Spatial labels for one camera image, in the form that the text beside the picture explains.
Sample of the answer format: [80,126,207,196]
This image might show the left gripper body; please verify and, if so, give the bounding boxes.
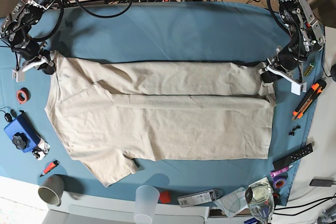
[259,46,307,95]

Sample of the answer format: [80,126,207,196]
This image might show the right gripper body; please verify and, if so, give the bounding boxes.
[11,40,56,82]

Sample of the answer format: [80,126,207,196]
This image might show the beige T-shirt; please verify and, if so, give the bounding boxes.
[45,51,276,187]

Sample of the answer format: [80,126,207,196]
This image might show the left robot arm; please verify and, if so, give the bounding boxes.
[260,0,326,95]

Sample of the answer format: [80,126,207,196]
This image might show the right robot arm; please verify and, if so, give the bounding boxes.
[1,0,64,82]

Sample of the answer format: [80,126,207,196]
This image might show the green yellow small tool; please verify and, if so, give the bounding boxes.
[303,62,316,77]

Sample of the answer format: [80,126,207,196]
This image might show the red tape roll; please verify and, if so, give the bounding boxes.
[16,88,30,104]

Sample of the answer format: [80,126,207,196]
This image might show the orange utility knife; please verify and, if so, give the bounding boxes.
[292,79,327,121]

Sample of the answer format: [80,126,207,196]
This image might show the small black screws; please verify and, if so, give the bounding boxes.
[288,125,301,136]

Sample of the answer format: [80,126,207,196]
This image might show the black computer mouse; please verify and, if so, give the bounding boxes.
[4,113,13,123]

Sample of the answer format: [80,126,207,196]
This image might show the blue box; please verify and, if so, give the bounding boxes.
[4,114,40,153]

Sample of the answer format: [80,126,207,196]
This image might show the black knob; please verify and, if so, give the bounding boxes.
[12,132,28,150]

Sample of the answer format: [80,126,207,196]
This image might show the black remote control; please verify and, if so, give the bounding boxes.
[273,143,314,170]

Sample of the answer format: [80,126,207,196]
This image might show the white caster wheel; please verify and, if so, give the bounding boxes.
[32,141,50,161]

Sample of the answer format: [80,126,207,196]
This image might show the blue tablecloth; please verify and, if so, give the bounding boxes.
[1,2,315,200]

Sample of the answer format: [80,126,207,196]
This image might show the red marker pen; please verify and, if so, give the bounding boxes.
[39,160,59,177]

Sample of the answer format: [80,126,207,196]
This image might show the purple glue tube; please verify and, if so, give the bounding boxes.
[270,165,293,178]

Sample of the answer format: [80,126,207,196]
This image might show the purple tape roll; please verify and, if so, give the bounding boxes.
[273,175,287,189]

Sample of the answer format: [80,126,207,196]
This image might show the black phone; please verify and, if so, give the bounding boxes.
[309,177,335,187]

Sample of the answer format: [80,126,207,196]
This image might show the grey mug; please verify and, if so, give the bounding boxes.
[38,175,65,206]

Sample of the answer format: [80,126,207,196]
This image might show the wine glass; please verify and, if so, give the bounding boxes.
[245,182,275,224]

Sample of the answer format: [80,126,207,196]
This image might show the paper with drawing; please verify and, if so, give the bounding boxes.
[215,177,274,218]

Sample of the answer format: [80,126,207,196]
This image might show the packaged tool blister pack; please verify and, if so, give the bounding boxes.
[177,189,224,208]

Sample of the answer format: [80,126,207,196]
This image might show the translucent plastic cup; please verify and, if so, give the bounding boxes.
[134,185,160,224]

